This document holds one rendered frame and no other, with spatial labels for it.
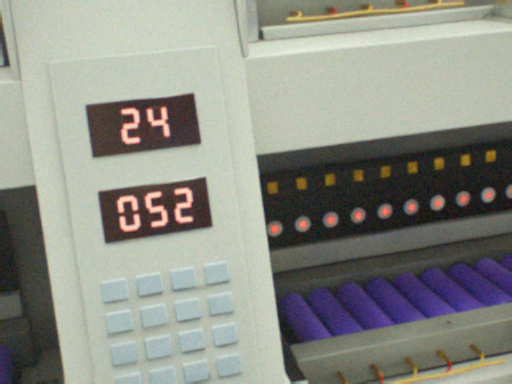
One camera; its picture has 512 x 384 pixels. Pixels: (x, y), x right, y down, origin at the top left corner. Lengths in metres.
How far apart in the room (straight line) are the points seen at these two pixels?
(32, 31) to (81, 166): 0.06
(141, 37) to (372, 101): 0.11
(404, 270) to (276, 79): 0.23
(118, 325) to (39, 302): 0.21
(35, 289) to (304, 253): 0.18
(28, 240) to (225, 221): 0.23
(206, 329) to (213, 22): 0.13
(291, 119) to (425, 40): 0.07
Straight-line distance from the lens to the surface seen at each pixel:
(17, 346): 0.49
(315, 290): 0.50
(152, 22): 0.33
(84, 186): 0.31
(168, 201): 0.31
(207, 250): 0.32
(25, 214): 0.52
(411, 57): 0.36
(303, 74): 0.34
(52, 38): 0.32
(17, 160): 0.33
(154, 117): 0.31
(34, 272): 0.52
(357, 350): 0.42
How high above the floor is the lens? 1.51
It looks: 3 degrees down
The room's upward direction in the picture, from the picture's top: 8 degrees counter-clockwise
